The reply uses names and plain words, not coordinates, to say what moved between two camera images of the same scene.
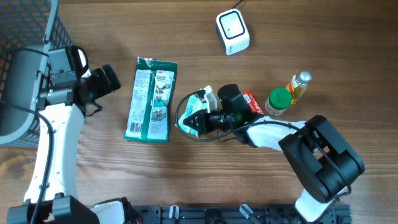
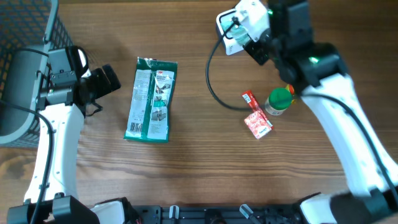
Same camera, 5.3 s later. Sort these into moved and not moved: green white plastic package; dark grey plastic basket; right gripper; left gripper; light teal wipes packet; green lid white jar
Moved: right gripper; light teal wipes packet
Not moved: dark grey plastic basket; green lid white jar; left gripper; green white plastic package
